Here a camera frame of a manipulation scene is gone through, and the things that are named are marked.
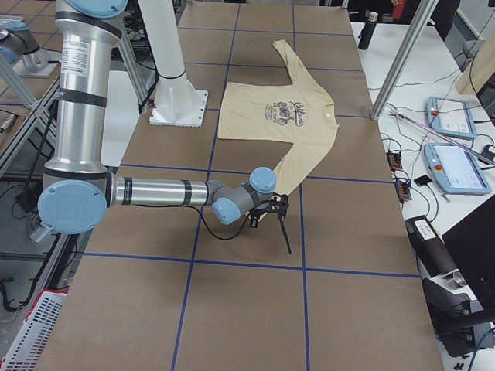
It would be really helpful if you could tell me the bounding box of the upper blue teach pendant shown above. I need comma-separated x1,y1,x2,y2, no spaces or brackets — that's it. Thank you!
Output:
425,96,477,140

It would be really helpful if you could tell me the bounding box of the long reacher grabber tool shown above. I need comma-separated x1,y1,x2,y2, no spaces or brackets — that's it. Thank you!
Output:
385,111,495,166

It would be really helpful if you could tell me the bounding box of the aluminium frame post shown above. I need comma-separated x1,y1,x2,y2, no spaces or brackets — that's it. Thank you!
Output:
370,0,439,121

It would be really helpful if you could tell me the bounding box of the white perforated plastic basket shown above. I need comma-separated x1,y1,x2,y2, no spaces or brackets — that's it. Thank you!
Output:
1,289,67,370

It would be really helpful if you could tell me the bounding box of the black water bottle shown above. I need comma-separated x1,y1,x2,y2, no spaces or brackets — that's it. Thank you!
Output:
358,12,378,50

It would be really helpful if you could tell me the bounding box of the beige long sleeve shirt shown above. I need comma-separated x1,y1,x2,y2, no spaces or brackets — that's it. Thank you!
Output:
218,39,339,195

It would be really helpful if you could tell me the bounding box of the wrist black camera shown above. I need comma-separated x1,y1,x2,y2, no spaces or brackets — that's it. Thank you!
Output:
268,194,289,218

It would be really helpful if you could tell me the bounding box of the black monitor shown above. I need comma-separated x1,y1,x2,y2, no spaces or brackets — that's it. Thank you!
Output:
442,197,495,308

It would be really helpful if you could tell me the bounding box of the black box with label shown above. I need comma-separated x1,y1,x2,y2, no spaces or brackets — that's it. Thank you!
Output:
405,216,459,277

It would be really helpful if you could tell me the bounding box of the lower blue teach pendant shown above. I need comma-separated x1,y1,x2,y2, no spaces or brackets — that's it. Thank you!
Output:
423,143,492,195

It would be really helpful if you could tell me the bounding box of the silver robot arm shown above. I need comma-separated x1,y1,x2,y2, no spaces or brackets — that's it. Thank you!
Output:
35,1,276,234

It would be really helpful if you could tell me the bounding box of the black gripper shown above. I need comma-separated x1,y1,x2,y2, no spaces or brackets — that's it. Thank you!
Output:
249,206,269,228

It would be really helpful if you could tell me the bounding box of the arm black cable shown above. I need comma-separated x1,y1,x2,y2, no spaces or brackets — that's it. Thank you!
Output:
196,192,293,255

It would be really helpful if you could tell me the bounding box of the blue teach pendant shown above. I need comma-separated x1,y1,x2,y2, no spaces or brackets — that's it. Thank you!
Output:
425,96,477,140
423,143,492,195

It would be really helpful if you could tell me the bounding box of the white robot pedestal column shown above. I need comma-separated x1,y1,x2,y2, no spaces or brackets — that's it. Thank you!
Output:
139,0,208,128

